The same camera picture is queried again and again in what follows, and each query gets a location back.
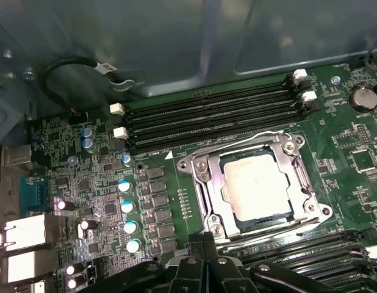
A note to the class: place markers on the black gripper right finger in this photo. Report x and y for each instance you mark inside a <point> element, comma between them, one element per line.
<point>216,274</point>

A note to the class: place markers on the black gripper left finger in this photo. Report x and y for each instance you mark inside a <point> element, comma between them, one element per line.
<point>194,274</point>

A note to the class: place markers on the metal socket cover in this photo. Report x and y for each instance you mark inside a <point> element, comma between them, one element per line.
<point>215,186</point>

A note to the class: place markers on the metal locking lever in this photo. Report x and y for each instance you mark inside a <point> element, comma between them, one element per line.
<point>299,234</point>
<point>255,134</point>

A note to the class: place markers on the silver CPU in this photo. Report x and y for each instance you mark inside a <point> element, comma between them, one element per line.
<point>255,186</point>

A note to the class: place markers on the black RAM slot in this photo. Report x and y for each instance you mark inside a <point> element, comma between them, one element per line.
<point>298,243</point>
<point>316,262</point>
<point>237,115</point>
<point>237,103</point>
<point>237,91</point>
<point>304,253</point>
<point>344,273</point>
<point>237,127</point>

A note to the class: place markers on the CPU socket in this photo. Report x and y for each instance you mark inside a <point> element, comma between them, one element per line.
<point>190,163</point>

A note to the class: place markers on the green motherboard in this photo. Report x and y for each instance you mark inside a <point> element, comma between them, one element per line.
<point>176,183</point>

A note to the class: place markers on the black capacitor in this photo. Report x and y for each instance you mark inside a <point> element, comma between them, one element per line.
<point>74,269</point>
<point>65,205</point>
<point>74,283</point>
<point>88,225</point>

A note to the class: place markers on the silver port block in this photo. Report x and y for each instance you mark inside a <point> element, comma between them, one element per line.
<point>33,288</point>
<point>27,267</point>
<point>23,233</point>

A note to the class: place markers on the blue video port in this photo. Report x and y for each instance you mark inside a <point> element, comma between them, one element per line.
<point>33,195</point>

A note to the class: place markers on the small silver port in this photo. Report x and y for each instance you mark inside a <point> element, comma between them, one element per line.
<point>17,156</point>

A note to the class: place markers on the black PC case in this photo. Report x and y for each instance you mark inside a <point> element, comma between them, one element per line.
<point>176,45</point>

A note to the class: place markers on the coin battery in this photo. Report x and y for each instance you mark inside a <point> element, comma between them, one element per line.
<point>364,97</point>

